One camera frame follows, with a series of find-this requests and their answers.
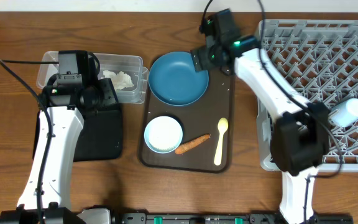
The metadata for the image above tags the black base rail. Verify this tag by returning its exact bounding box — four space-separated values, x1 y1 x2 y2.
76 205 354 224

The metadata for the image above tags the pale yellow spoon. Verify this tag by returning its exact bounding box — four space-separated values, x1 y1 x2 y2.
214 118 228 166

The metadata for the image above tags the orange carrot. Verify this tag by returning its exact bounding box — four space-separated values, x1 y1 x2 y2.
175 134 211 154

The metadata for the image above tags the grey dishwasher rack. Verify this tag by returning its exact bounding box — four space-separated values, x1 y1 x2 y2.
256 19 358 172

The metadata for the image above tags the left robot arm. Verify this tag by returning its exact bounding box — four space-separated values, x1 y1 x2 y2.
0 50 123 223

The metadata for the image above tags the light blue cup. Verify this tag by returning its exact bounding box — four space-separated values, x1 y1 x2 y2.
331 98 358 128

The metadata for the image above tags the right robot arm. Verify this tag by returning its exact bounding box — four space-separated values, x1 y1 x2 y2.
191 9 329 223

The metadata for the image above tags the crumpled white tissue in bin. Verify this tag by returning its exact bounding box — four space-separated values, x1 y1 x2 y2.
103 70 134 90

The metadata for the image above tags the light blue bowl with rice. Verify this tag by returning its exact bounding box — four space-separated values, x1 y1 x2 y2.
144 116 183 154

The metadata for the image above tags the dark brown serving tray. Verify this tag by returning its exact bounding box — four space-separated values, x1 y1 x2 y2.
137 68 236 174

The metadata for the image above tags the dark blue plate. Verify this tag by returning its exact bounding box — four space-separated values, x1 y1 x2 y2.
149 52 209 106

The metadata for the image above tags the clear plastic waste bin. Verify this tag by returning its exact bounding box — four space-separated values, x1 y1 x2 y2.
36 51 149 104

